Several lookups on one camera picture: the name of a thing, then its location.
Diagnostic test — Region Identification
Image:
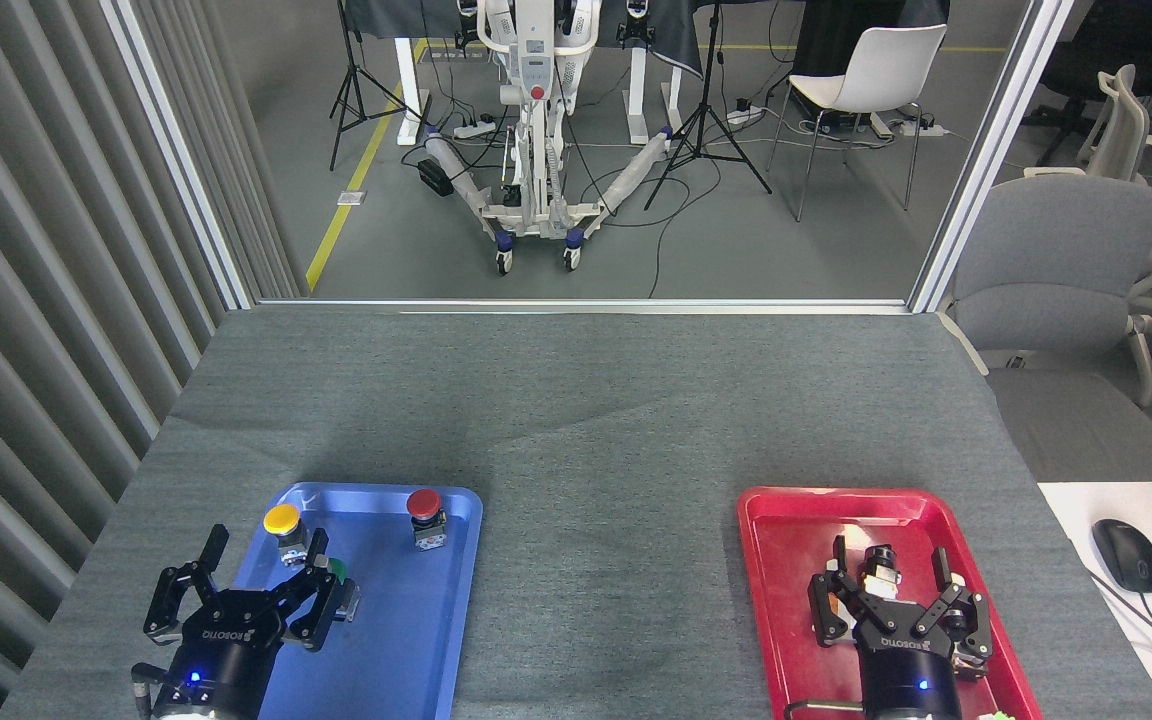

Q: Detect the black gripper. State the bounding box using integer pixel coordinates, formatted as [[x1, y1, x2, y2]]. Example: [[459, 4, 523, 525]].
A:
[[143, 524, 342, 717], [808, 535, 994, 720]]

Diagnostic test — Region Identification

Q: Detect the green push button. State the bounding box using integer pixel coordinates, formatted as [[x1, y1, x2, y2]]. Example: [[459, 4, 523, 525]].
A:
[[324, 557, 363, 624]]

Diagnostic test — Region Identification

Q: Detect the yellow push button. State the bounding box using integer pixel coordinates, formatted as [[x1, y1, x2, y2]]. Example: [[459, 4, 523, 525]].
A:
[[264, 503, 313, 568]]

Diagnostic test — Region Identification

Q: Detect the red push button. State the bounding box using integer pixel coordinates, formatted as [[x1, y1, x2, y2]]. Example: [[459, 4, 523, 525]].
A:
[[406, 488, 449, 552]]

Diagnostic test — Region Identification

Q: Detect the red plastic tray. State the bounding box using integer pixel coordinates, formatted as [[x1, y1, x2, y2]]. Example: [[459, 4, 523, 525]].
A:
[[737, 486, 1044, 720]]

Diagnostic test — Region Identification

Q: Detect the blue plastic tray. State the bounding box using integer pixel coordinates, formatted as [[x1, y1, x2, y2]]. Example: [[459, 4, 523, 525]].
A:
[[179, 482, 484, 720]]

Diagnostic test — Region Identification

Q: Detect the black computer mouse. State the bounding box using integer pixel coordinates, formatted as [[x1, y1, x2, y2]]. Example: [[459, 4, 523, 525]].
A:
[[1092, 518, 1152, 595]]

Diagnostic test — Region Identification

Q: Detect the grey office chair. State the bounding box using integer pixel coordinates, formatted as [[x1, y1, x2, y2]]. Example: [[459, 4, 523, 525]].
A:
[[939, 175, 1152, 483]]

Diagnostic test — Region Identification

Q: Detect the black tripod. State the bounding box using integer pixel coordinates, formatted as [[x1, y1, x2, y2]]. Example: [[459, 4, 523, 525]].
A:
[[329, 0, 429, 172], [644, 0, 773, 212]]

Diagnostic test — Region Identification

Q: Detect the white plastic chair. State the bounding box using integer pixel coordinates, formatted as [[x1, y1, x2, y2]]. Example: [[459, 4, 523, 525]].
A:
[[766, 24, 948, 223]]

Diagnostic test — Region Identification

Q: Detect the white office chair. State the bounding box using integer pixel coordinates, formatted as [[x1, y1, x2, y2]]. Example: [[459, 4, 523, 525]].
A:
[[1024, 65, 1152, 423]]

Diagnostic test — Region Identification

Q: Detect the white table leg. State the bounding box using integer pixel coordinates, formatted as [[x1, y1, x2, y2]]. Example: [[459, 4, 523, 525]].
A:
[[625, 45, 684, 143], [394, 35, 433, 147]]

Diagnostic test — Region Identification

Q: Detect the white stand on wheels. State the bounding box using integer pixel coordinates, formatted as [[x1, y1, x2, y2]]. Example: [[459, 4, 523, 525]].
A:
[[423, 0, 675, 276]]

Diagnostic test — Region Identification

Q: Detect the black office chair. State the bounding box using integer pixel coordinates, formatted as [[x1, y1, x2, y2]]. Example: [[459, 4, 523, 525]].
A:
[[1021, 0, 1152, 167]]

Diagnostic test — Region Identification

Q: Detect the black selector switch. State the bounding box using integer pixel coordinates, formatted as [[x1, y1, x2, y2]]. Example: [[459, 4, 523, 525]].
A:
[[860, 545, 905, 602]]

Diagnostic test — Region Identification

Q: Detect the silver post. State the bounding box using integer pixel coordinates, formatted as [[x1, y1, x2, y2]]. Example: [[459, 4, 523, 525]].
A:
[[907, 0, 1076, 314], [101, 0, 259, 312]]

